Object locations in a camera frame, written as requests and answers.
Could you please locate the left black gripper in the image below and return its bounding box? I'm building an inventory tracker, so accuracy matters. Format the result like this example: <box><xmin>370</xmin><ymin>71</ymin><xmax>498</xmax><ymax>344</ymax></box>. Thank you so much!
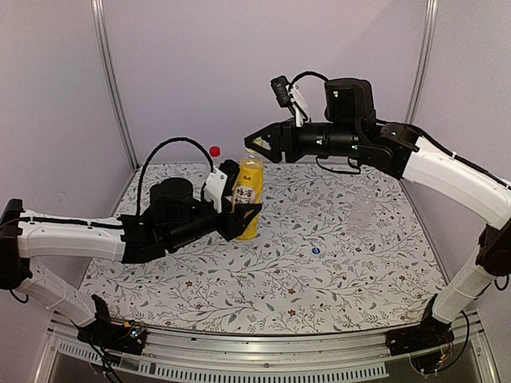
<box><xmin>166</xmin><ymin>191</ymin><xmax>262</xmax><ymax>250</ymax></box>

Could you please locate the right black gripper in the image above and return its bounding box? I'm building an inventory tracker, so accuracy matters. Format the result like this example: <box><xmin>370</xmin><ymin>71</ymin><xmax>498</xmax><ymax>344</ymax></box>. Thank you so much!
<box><xmin>243</xmin><ymin>116</ymin><xmax>361</xmax><ymax>163</ymax></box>

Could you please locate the yellow bottle cap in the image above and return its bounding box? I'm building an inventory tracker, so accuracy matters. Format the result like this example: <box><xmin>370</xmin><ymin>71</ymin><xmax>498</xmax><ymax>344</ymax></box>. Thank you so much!
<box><xmin>255</xmin><ymin>138</ymin><xmax>266</xmax><ymax>147</ymax></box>

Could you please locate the yellow juice bottle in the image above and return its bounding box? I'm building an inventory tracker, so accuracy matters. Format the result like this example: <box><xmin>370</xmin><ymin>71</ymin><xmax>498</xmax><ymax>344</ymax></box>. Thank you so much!
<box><xmin>232</xmin><ymin>148</ymin><xmax>265</xmax><ymax>242</ymax></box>

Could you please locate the red cap water bottle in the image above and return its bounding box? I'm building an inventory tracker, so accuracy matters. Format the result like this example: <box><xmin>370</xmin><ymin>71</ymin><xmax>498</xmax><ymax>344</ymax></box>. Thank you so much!
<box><xmin>208</xmin><ymin>145</ymin><xmax>224</xmax><ymax>171</ymax></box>

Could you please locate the clear plastic bottle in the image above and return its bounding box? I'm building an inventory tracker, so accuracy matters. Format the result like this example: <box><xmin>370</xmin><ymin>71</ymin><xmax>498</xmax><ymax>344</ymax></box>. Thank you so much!
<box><xmin>346</xmin><ymin>179</ymin><xmax>376</xmax><ymax>237</ymax></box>

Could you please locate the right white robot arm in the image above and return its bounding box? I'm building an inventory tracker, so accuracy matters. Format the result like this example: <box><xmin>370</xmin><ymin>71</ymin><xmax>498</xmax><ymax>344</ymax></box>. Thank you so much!
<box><xmin>244</xmin><ymin>76</ymin><xmax>510</xmax><ymax>348</ymax></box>

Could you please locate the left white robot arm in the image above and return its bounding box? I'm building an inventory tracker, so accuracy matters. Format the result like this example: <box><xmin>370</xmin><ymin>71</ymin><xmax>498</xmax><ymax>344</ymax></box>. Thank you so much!
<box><xmin>1</xmin><ymin>177</ymin><xmax>262</xmax><ymax>346</ymax></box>

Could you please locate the floral patterned table mat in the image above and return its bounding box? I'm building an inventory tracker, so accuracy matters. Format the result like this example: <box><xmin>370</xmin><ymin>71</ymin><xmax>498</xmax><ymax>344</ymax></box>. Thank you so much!
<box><xmin>80</xmin><ymin>164</ymin><xmax>445</xmax><ymax>334</ymax></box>

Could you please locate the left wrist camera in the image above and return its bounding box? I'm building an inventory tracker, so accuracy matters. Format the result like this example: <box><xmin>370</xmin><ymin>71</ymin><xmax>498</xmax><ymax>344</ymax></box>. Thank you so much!
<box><xmin>201</xmin><ymin>159</ymin><xmax>240</xmax><ymax>214</ymax></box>

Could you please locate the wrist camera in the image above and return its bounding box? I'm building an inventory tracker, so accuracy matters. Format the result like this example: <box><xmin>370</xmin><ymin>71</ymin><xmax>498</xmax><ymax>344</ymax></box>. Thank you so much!
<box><xmin>201</xmin><ymin>159</ymin><xmax>240</xmax><ymax>214</ymax></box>
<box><xmin>270</xmin><ymin>75</ymin><xmax>310</xmax><ymax>128</ymax></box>

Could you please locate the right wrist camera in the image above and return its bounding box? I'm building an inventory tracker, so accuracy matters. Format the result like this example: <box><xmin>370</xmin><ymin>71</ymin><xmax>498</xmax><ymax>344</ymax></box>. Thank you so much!
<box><xmin>270</xmin><ymin>75</ymin><xmax>310</xmax><ymax>128</ymax></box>

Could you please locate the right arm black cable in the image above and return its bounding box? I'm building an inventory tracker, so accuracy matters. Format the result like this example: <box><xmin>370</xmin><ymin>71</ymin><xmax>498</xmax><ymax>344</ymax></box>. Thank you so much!
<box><xmin>290</xmin><ymin>71</ymin><xmax>331</xmax><ymax>87</ymax></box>

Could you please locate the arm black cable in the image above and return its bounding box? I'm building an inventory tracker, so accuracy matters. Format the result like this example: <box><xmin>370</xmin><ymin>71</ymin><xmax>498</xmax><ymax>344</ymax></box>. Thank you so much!
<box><xmin>290</xmin><ymin>71</ymin><xmax>331</xmax><ymax>87</ymax></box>
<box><xmin>135</xmin><ymin>136</ymin><xmax>215</xmax><ymax>219</ymax></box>

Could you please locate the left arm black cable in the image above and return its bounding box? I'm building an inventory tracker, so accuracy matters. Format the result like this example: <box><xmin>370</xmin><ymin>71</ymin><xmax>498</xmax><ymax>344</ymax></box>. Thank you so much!
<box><xmin>135</xmin><ymin>136</ymin><xmax>215</xmax><ymax>219</ymax></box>

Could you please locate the left aluminium frame post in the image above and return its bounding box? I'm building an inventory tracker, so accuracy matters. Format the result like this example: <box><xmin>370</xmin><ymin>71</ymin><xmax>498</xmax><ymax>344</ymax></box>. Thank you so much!
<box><xmin>90</xmin><ymin>0</ymin><xmax>139</xmax><ymax>170</ymax></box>

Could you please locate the aluminium frame post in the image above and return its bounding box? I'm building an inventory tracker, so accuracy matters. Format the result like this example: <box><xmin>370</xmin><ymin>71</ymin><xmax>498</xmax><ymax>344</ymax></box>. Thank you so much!
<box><xmin>405</xmin><ymin>0</ymin><xmax>439</xmax><ymax>124</ymax></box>
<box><xmin>90</xmin><ymin>0</ymin><xmax>139</xmax><ymax>170</ymax></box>

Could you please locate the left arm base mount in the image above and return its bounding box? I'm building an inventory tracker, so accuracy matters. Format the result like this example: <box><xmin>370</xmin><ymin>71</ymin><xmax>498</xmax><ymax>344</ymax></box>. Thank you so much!
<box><xmin>77</xmin><ymin>294</ymin><xmax>147</xmax><ymax>356</ymax></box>

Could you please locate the front aluminium rail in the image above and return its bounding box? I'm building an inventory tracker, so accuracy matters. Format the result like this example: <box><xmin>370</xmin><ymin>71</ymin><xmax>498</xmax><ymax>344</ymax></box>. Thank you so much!
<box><xmin>35</xmin><ymin>312</ymin><xmax>503</xmax><ymax>382</ymax></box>

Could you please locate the right aluminium frame post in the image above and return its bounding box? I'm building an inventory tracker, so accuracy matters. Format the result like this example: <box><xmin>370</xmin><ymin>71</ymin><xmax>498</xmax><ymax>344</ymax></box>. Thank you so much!
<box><xmin>405</xmin><ymin>0</ymin><xmax>439</xmax><ymax>124</ymax></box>

